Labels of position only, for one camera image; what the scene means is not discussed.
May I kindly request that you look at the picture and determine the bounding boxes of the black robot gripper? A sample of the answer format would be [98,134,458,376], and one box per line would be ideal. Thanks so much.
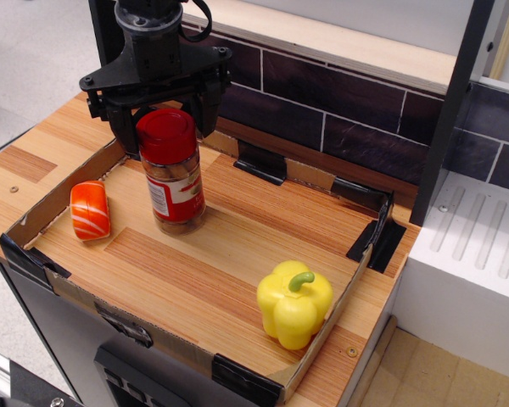
[80,30,232,159]

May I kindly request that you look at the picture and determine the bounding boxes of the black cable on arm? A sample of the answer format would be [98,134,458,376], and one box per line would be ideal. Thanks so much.
[178,0,214,43]

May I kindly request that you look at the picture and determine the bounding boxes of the right brass countertop screw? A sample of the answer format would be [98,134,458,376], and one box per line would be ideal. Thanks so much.
[346,347,358,358]

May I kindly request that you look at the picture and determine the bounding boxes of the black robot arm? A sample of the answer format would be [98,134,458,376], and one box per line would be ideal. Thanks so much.
[79,1,232,158]

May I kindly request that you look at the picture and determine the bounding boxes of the white dish drainer sink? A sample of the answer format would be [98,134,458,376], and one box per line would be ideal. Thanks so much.
[393,173,509,376]

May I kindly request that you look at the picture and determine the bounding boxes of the yellow bell pepper toy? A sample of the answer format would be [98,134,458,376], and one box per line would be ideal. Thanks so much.
[256,260,333,350]

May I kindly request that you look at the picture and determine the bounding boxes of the black vertical post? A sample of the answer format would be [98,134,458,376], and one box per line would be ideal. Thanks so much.
[410,1,495,226]

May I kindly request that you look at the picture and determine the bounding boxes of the salmon sushi toy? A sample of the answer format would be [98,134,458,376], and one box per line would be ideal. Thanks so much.
[70,181,111,241]

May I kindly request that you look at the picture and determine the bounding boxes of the light wooden shelf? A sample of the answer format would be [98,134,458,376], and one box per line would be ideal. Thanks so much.
[207,1,456,95]

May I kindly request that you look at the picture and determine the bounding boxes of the red-capped spice bottle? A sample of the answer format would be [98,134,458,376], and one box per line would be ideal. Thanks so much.
[136,109,205,235]

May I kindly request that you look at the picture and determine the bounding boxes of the black left shelf post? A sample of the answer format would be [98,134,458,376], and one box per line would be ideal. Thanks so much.
[88,0,125,66]

